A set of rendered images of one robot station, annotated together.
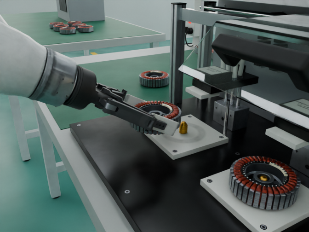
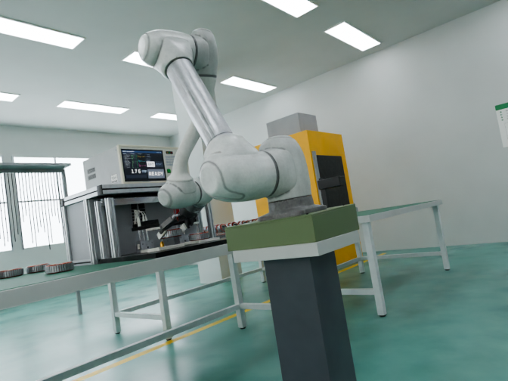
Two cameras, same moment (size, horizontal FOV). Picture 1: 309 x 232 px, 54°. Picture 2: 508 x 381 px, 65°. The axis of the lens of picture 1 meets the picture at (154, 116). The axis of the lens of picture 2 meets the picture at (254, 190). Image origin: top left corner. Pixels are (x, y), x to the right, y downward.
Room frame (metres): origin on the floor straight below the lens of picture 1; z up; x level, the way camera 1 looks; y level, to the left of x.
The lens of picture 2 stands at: (0.87, 1.92, 0.84)
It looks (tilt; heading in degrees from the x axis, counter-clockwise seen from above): 4 degrees up; 249
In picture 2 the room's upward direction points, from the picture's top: 9 degrees counter-clockwise
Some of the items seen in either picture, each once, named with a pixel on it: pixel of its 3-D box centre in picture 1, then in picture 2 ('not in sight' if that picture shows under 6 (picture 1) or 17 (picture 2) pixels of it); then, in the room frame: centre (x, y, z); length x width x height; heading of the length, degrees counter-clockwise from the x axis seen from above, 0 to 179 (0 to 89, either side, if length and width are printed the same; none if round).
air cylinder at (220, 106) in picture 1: (230, 113); (144, 246); (0.70, -0.19, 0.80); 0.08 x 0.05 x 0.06; 29
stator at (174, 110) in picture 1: (155, 116); (170, 233); (0.59, 0.00, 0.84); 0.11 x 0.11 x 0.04
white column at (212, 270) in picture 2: not in sight; (205, 176); (-0.71, -4.24, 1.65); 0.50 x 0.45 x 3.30; 119
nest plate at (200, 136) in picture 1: (183, 134); (162, 248); (0.63, -0.07, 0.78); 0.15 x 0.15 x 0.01; 29
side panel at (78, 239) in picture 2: not in sight; (79, 233); (1.00, -0.32, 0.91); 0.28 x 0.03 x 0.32; 119
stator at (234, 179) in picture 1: (263, 180); (199, 236); (0.42, -0.19, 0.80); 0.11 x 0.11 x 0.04
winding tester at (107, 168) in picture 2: not in sight; (137, 171); (0.67, -0.41, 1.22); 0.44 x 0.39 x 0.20; 29
